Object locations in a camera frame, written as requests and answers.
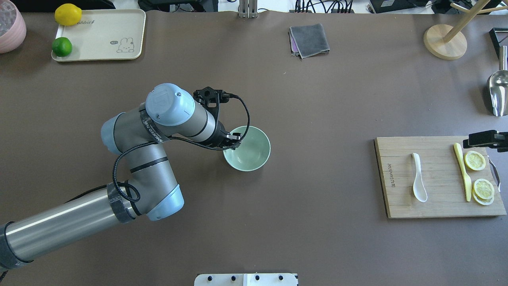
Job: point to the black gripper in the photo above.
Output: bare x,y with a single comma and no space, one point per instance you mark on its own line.
219,138

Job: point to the light green bowl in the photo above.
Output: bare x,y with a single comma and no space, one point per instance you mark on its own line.
252,153

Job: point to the white ceramic spoon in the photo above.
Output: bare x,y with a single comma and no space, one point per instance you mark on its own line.
418,187

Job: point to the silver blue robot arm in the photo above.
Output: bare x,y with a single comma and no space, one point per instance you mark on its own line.
143,182

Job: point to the pink ribbed bowl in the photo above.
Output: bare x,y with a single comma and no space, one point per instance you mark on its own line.
12,27

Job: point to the grey folded cloth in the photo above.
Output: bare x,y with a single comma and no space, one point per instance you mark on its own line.
308,40

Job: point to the cream rabbit tray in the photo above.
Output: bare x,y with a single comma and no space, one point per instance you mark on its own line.
105,35

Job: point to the green lime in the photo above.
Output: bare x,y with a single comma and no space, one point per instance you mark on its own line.
62,47

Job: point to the yellow lemon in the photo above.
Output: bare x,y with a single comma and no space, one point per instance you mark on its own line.
68,14

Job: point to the bamboo cutting board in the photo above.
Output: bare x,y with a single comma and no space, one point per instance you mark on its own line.
441,176

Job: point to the yellow plastic knife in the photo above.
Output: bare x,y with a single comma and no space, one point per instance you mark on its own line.
466,178

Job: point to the wooden mug tree stand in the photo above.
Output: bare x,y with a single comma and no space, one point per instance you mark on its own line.
447,42

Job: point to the lemon slice near blade end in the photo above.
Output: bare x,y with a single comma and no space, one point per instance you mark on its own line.
483,189

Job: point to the bottom lemon slice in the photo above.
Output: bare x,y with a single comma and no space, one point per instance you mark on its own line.
484,202

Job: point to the steel scoop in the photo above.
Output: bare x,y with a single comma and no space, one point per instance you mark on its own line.
498,85

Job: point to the aluminium frame post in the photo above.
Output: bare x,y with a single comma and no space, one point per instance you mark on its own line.
248,9

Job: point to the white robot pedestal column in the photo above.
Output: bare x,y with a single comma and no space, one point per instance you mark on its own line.
247,279

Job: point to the lemon slice near handle end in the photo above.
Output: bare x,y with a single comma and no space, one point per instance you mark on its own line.
474,161

